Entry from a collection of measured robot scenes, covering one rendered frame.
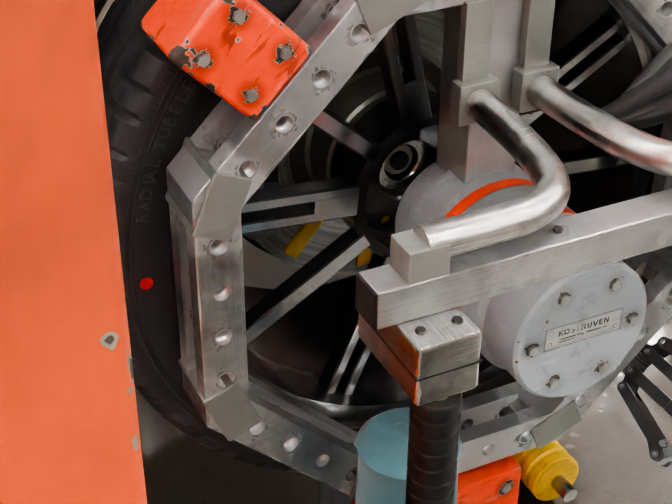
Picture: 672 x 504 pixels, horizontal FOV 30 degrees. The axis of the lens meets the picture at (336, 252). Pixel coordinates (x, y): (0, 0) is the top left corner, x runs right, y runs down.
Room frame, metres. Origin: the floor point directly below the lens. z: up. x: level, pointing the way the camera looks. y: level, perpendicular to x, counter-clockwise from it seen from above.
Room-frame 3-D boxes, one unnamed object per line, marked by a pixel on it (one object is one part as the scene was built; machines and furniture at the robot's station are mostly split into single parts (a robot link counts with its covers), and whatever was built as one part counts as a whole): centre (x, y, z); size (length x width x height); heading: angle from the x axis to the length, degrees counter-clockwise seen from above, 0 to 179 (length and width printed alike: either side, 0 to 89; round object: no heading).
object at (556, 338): (0.89, -0.15, 0.85); 0.21 x 0.14 x 0.14; 26
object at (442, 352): (0.70, -0.06, 0.93); 0.09 x 0.05 x 0.05; 26
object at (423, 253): (0.80, -0.08, 1.03); 0.19 x 0.18 x 0.11; 26
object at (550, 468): (1.10, -0.19, 0.51); 0.29 x 0.06 x 0.06; 26
